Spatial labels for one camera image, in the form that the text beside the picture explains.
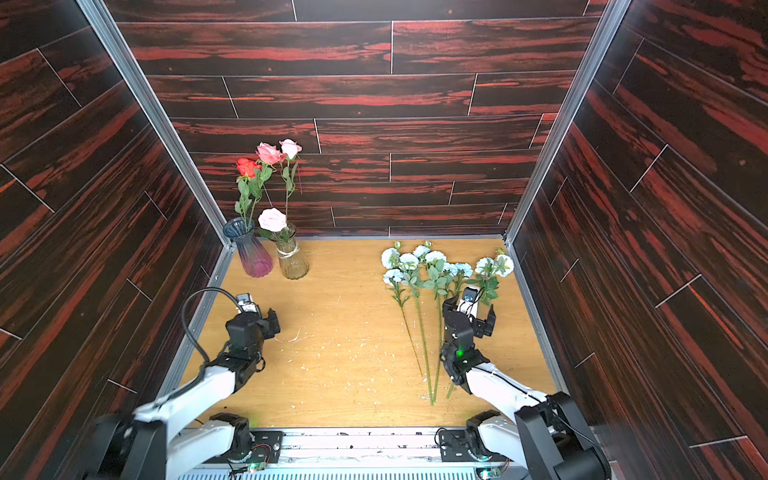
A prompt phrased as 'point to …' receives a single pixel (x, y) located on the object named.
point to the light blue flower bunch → (488, 269)
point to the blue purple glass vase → (256, 258)
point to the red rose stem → (248, 190)
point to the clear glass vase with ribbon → (293, 262)
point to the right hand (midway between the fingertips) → (482, 305)
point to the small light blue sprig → (395, 277)
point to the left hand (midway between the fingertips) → (260, 312)
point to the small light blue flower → (456, 272)
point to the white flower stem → (408, 263)
